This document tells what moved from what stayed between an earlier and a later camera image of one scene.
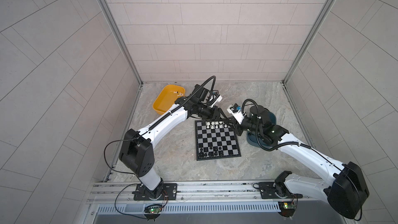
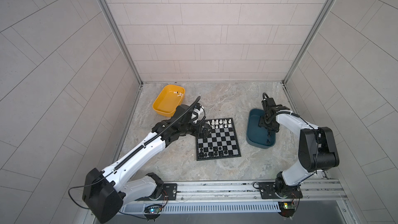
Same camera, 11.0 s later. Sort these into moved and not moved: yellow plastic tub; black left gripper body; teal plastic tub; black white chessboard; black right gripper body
Moved: black left gripper body; black right gripper body
Not moved: yellow plastic tub; teal plastic tub; black white chessboard
